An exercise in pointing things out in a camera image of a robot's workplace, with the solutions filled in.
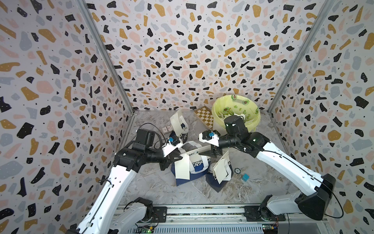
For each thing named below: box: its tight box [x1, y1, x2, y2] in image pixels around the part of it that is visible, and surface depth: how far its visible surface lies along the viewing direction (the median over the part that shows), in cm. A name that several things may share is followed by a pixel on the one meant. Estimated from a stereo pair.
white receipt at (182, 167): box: [174, 154, 190, 180], surface depth 69 cm
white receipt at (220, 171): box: [213, 158, 229, 185], surface depth 71 cm
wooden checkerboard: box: [193, 105, 214, 131], surface depth 119 cm
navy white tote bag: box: [171, 146, 212, 187], surface depth 72 cm
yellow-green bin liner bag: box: [211, 94, 262, 133], surface depth 93 cm
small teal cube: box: [241, 173, 250, 182], surface depth 87 cm
